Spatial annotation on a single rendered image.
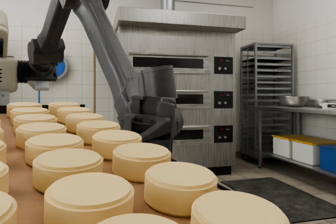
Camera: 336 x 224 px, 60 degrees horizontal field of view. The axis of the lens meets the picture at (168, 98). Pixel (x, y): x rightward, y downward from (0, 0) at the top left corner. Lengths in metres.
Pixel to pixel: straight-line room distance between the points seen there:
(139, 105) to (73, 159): 0.21
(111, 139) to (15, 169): 0.08
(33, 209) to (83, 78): 4.27
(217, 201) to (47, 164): 0.12
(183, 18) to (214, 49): 0.62
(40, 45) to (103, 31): 0.42
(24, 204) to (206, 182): 0.12
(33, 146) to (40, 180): 0.06
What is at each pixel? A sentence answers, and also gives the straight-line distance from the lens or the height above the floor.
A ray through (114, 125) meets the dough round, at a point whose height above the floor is 0.98.
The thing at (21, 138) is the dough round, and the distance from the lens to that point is 0.33.
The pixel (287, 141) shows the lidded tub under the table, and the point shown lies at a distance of 4.05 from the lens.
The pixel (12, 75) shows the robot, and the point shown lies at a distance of 1.16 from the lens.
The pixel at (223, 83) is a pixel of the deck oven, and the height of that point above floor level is 1.19.
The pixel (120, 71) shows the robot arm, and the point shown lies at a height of 1.06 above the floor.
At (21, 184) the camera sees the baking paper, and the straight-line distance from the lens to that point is 0.25.
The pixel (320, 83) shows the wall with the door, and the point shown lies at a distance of 4.54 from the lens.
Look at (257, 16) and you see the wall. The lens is 5.42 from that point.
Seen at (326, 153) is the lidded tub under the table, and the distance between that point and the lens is 3.57.
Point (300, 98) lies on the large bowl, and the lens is 4.08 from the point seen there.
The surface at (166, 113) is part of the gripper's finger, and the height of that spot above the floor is 0.99.
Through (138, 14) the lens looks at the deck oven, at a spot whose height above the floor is 1.93.
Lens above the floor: 1.01
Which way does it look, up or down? level
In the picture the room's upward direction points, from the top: straight up
